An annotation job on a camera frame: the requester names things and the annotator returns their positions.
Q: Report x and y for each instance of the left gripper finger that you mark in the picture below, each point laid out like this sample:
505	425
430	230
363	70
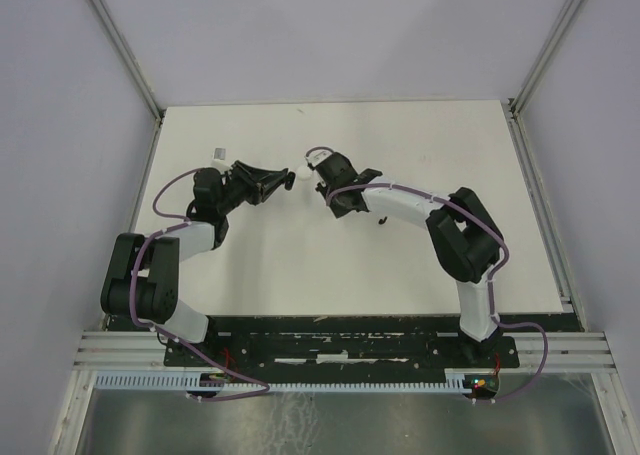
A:
267	185
258	175

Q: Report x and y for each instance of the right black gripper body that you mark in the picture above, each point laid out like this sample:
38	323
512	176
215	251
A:
337	206

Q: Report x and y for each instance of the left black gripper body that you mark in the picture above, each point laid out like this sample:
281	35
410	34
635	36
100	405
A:
237	191

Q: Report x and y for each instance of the black earbud charging case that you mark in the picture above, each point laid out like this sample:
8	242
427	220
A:
289	180

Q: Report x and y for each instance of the white earbud charging case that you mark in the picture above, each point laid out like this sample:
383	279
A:
304	173

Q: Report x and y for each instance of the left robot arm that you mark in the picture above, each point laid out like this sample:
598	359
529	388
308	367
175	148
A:
142	279

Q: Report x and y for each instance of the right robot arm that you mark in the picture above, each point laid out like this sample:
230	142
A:
468	245

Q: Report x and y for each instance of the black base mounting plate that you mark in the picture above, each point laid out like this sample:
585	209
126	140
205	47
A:
263	355

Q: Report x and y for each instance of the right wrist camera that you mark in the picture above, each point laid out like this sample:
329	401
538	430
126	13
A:
316	157

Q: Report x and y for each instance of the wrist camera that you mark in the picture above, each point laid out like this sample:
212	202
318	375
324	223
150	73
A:
316	157
218	160

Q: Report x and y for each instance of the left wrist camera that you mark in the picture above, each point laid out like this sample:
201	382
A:
218	160

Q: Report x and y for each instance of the left aluminium frame post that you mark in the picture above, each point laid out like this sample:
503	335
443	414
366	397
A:
118	42

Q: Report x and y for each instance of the aluminium frame post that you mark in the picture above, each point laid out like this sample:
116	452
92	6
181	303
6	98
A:
560	29
118	42

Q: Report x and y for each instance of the aluminium frame rail front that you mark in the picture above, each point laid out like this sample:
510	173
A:
141	351

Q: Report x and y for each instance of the right aluminium frame post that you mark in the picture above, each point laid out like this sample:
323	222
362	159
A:
560	29

